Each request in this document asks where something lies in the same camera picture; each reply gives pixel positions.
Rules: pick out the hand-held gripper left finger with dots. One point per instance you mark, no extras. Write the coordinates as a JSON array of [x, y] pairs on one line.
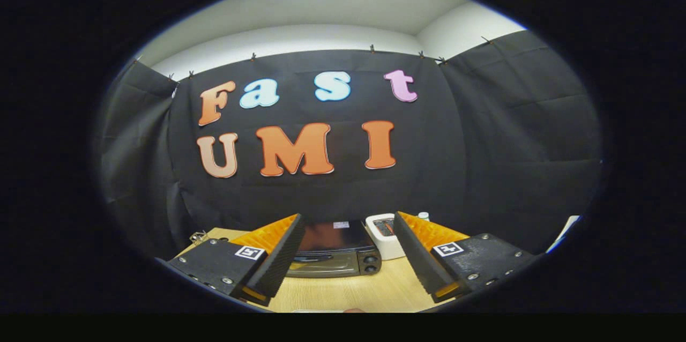
[[281, 256]]

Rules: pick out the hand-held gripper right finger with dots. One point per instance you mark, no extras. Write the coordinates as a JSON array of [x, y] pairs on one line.
[[418, 256]]

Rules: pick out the black toaster oven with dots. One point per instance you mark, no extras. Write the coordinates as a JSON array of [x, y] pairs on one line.
[[337, 240]]

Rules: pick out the white pop-up toaster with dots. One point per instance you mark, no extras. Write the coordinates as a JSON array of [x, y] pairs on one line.
[[385, 248]]

